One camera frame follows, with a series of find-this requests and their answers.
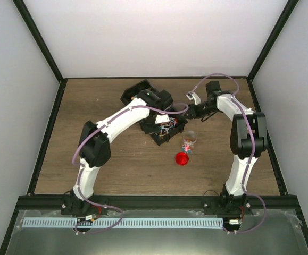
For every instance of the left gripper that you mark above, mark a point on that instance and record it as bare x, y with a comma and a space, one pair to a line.
148, 128

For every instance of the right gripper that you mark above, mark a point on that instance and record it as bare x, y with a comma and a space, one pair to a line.
191, 108

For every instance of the black candy tray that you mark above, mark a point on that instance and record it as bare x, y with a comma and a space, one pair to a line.
159, 100

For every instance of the clear plastic jar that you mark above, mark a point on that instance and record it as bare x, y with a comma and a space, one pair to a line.
189, 139

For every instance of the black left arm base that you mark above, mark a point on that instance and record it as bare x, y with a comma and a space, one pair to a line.
74, 206

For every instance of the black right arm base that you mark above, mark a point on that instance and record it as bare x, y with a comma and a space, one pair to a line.
225, 203

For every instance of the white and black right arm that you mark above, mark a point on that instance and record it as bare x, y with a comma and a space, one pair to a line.
248, 137

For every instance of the red jar lid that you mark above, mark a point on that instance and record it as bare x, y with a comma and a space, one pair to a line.
182, 158

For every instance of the light blue slotted cable duct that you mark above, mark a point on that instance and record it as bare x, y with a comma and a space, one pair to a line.
58, 222

